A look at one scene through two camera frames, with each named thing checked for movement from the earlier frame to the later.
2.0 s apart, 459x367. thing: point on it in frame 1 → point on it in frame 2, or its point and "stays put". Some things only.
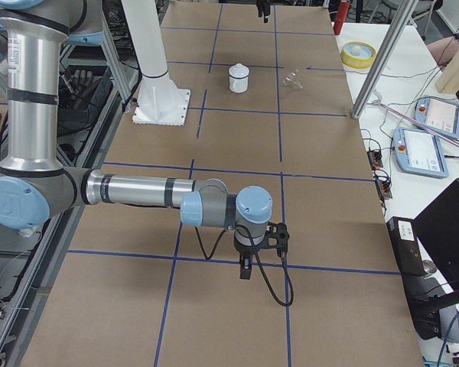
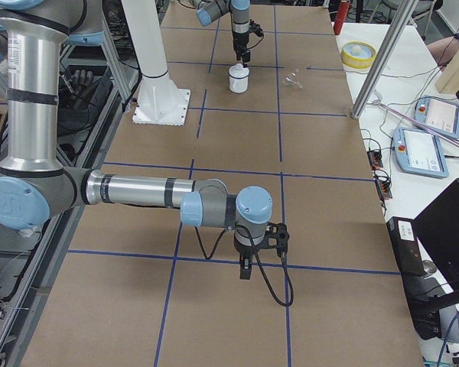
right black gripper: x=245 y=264 stays put
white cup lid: x=239 y=70 stays put
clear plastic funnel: x=291 y=79 stays put
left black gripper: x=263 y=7 → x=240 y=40
